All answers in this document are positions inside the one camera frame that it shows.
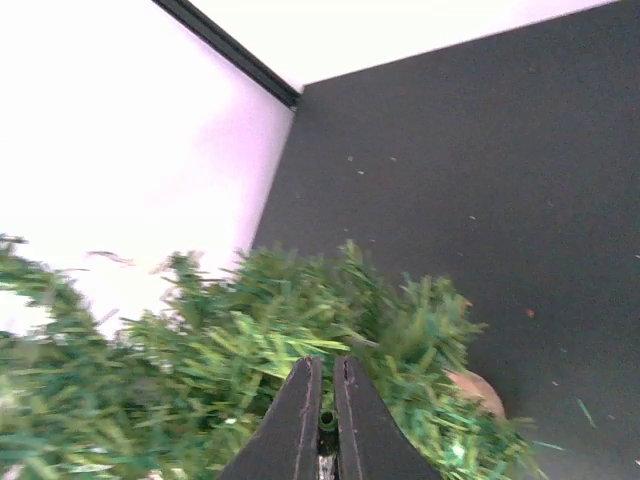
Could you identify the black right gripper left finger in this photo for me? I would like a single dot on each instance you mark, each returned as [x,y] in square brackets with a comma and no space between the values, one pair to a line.
[284,447]

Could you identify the black corner frame post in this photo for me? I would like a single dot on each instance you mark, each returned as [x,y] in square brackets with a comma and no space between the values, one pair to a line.
[196,22]

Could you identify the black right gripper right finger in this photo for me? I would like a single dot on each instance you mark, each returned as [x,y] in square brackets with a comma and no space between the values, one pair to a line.
[371,445]

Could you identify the small green christmas tree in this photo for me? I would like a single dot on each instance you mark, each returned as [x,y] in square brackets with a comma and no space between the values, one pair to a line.
[178,393]

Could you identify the brown tree base pot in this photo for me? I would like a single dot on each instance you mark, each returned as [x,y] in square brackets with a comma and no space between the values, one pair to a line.
[473,387]

